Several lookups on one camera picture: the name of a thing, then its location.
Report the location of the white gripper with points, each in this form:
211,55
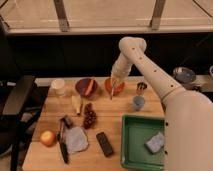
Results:
120,70

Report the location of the black remote control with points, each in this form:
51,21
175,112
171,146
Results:
104,144

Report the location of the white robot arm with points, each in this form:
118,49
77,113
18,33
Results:
188,114

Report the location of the red bowl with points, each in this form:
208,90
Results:
117,90

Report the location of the purple bowl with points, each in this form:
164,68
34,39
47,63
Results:
82,87

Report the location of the metal bowl on counter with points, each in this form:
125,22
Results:
184,76

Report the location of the orange carrot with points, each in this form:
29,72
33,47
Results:
90,87

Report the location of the light blue cup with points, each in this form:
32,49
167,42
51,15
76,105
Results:
138,102

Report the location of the yellow banana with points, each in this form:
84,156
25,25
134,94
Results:
76,103

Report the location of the bunch of dark grapes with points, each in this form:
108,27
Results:
90,116

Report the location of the green plastic tray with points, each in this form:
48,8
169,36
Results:
135,132

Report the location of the white cup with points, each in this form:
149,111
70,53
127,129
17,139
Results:
58,85

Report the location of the grey blue cloth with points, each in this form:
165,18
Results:
76,140

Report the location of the blue sponge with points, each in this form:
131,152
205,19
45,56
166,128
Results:
155,143

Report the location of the red yellow apple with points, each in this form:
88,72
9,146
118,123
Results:
47,138

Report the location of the black chair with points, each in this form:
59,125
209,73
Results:
10,117

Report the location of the black handled knife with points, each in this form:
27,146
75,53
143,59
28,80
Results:
62,144

